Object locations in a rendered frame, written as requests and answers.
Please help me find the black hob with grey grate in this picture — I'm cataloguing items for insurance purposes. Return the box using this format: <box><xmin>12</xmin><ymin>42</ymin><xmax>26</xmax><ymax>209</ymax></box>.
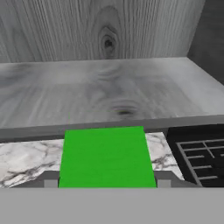
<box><xmin>166</xmin><ymin>124</ymin><xmax>224</xmax><ymax>188</ymax></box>

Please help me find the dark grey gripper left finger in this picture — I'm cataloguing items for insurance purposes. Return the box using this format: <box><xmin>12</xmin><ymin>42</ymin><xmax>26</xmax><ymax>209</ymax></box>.
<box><xmin>11</xmin><ymin>171</ymin><xmax>61</xmax><ymax>189</ymax></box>

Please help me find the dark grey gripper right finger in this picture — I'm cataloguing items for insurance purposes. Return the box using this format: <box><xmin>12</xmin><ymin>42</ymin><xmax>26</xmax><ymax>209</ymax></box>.
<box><xmin>153</xmin><ymin>171</ymin><xmax>203</xmax><ymax>189</ymax></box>

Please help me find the green sponge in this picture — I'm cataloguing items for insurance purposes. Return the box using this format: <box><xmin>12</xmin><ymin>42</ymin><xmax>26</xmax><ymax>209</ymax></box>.
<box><xmin>58</xmin><ymin>125</ymin><xmax>158</xmax><ymax>189</ymax></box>

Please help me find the grey wooden cabinet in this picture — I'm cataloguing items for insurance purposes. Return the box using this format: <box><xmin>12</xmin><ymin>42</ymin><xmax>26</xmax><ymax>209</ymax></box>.
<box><xmin>0</xmin><ymin>0</ymin><xmax>224</xmax><ymax>144</ymax></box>

